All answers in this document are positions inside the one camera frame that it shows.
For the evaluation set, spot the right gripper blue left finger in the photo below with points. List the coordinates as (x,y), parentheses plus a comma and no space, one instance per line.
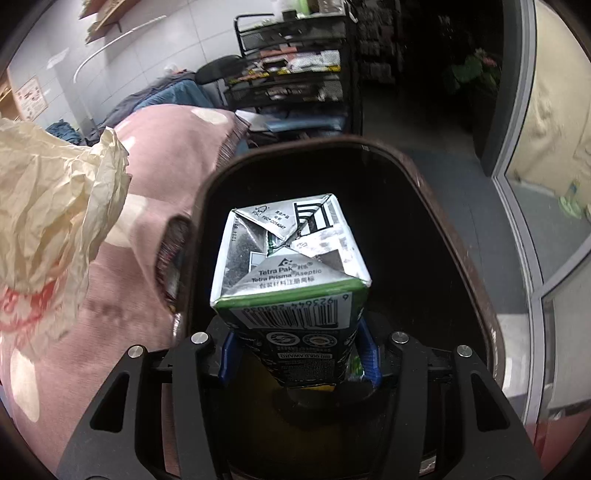
(229,357)

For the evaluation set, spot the lower wooden wall shelf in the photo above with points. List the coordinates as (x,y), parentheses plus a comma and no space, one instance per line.
(106,14)

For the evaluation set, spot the massage bed grey blue covers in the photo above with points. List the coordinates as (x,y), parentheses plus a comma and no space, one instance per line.
(180,88)

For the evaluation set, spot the beige paper bag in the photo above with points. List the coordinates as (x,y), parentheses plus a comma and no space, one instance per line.
(58,203)

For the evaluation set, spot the wall poster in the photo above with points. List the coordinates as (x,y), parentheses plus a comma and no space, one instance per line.
(30,100)

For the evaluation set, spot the green white milk carton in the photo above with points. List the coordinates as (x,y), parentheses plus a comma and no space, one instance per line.
(291,282)

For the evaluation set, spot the brown trash bin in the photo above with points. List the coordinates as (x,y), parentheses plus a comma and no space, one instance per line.
(427,310)

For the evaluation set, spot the black mesh trolley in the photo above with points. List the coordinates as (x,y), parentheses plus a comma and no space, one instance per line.
(307,64)

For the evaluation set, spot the blue crumpled blanket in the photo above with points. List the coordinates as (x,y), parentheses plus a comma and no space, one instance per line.
(64,131)

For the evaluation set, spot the white arc floor lamp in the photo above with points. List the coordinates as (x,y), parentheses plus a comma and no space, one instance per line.
(121,37)

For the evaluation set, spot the potted plant pink flowers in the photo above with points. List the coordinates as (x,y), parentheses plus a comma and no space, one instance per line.
(478,69)

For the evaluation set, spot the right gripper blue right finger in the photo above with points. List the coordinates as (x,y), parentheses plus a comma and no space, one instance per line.
(369,354)

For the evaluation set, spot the pink polka dot bedspread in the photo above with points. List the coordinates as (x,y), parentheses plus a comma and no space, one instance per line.
(172,150)

